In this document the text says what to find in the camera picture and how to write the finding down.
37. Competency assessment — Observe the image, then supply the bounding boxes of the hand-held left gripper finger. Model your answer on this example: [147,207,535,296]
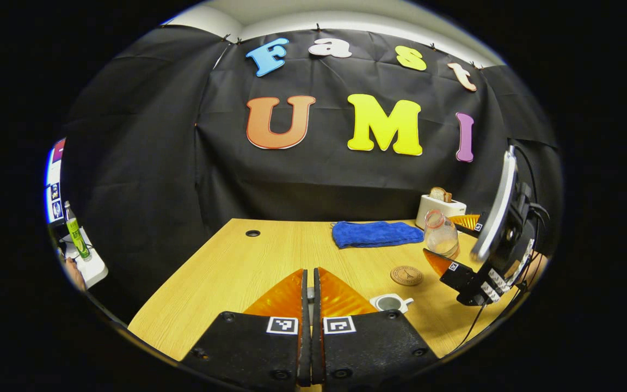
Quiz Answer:
[311,267,439,390]
[182,268,312,390]

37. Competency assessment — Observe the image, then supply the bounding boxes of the clear plastic water bottle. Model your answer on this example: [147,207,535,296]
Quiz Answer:
[424,210,460,259]

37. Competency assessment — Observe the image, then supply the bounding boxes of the round wooden coaster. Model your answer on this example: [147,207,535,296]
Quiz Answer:
[390,265,424,286]

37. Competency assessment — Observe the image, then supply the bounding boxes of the small white teacup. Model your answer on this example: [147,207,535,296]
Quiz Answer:
[369,293,415,314]

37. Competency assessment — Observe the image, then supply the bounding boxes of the green label drink bottle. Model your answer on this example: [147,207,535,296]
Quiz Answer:
[64,201,92,262]

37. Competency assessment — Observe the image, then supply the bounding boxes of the white toaster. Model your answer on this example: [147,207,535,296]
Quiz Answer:
[416,194,467,229]

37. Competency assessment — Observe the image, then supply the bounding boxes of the blue towel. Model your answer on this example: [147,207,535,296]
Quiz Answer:
[331,220,425,249]

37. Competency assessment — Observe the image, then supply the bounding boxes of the white side table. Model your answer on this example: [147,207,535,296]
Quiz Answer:
[60,226,108,288]

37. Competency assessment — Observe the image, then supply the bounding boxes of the computer monitor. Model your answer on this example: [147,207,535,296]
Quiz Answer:
[46,138,67,224]

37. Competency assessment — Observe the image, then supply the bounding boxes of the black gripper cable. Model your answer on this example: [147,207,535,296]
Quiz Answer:
[450,144,552,354]

